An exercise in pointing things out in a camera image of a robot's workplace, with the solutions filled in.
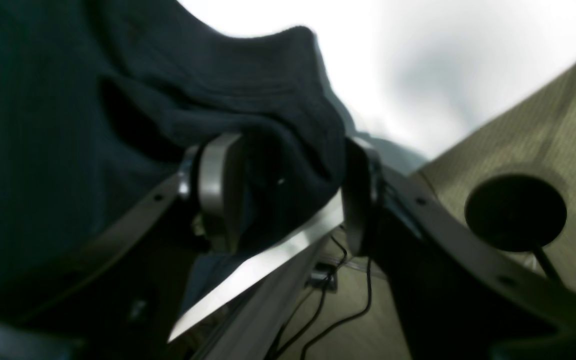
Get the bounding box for black T-shirt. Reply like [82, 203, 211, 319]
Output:
[0, 0, 349, 311]

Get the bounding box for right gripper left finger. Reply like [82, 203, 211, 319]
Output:
[0, 133, 246, 360]

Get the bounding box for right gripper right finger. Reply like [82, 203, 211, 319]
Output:
[342, 137, 576, 360]

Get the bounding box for black cable on floor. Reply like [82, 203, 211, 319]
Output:
[268, 235, 374, 360]

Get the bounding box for black round floor base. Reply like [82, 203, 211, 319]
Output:
[464, 173, 568, 253]

